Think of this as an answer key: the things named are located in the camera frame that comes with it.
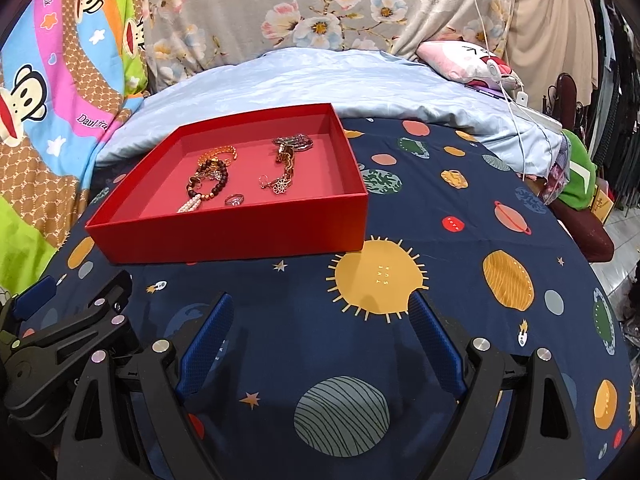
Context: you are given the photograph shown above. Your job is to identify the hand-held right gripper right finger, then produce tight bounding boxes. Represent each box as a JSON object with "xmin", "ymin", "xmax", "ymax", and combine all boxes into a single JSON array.
[{"xmin": 407, "ymin": 290, "xmax": 586, "ymax": 480}]

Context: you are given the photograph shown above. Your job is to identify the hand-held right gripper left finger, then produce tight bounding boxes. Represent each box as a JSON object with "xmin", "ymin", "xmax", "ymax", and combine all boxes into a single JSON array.
[{"xmin": 57, "ymin": 291, "xmax": 236, "ymax": 480}]

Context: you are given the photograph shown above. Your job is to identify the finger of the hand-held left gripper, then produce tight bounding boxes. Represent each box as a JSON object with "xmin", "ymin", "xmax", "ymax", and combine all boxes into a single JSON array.
[
  {"xmin": 0, "ymin": 275, "xmax": 57, "ymax": 333},
  {"xmin": 15, "ymin": 270, "xmax": 138, "ymax": 376}
]

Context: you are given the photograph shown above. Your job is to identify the red cardboard box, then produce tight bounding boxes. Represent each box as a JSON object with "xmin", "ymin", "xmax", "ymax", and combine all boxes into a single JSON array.
[{"xmin": 85, "ymin": 102, "xmax": 370, "ymax": 266}]

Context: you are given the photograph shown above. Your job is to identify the dark and gold bead bracelet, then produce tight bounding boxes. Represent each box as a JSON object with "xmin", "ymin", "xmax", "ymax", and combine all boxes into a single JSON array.
[{"xmin": 187, "ymin": 159, "xmax": 229, "ymax": 200}]

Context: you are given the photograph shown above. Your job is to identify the orange bead bracelet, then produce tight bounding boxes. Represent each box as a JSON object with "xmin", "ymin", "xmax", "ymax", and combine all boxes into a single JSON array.
[{"xmin": 197, "ymin": 146, "xmax": 237, "ymax": 163}]

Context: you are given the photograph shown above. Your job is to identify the navy planet print bedsheet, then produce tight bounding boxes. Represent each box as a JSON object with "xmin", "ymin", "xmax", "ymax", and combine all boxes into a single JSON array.
[{"xmin": 0, "ymin": 115, "xmax": 633, "ymax": 480}]

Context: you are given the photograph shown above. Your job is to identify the maroon cushion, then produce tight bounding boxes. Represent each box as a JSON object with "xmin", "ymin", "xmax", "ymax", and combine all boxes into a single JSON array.
[{"xmin": 555, "ymin": 200, "xmax": 615, "ymax": 263}]

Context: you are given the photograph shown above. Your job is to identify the patterned floral cloth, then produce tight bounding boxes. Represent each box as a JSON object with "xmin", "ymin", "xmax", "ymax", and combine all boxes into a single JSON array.
[{"xmin": 542, "ymin": 140, "xmax": 571, "ymax": 206}]

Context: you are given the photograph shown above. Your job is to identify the yellow cardboard box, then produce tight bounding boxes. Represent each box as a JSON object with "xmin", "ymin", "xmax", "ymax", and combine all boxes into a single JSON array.
[{"xmin": 590, "ymin": 185, "xmax": 616, "ymax": 226}]

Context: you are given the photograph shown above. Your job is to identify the green cloth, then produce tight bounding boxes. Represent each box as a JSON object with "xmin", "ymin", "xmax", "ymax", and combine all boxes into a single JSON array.
[{"xmin": 557, "ymin": 129, "xmax": 598, "ymax": 211}]

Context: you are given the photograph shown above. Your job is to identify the colourful monkey print blanket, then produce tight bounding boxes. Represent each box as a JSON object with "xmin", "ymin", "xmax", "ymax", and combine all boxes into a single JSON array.
[{"xmin": 0, "ymin": 0, "xmax": 151, "ymax": 296}]

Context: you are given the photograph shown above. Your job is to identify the light blue blanket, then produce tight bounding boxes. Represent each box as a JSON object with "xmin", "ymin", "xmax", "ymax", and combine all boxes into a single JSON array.
[{"xmin": 95, "ymin": 47, "xmax": 566, "ymax": 181}]

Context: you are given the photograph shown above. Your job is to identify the pink plush pillow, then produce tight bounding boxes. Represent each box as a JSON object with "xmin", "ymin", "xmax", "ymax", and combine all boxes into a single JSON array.
[{"xmin": 416, "ymin": 40, "xmax": 523, "ymax": 92}]

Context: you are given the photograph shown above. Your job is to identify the hanging dark clothes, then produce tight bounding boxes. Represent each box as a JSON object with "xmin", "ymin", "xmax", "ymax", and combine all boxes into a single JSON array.
[{"xmin": 582, "ymin": 0, "xmax": 640, "ymax": 221}]

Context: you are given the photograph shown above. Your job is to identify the grey floral cloth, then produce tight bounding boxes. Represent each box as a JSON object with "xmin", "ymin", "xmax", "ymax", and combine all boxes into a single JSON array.
[{"xmin": 142, "ymin": 0, "xmax": 518, "ymax": 96}]

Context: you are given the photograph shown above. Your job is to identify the beige curtain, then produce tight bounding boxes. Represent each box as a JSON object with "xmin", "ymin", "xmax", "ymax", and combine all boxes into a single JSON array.
[{"xmin": 505, "ymin": 0, "xmax": 601, "ymax": 106}]

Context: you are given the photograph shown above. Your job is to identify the white charging cable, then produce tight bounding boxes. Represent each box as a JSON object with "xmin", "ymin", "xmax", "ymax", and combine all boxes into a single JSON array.
[{"xmin": 462, "ymin": 0, "xmax": 556, "ymax": 181}]

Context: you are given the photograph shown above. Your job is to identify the dark curled metal frame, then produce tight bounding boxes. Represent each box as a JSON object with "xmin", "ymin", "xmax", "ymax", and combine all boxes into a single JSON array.
[{"xmin": 547, "ymin": 72, "xmax": 583, "ymax": 126}]

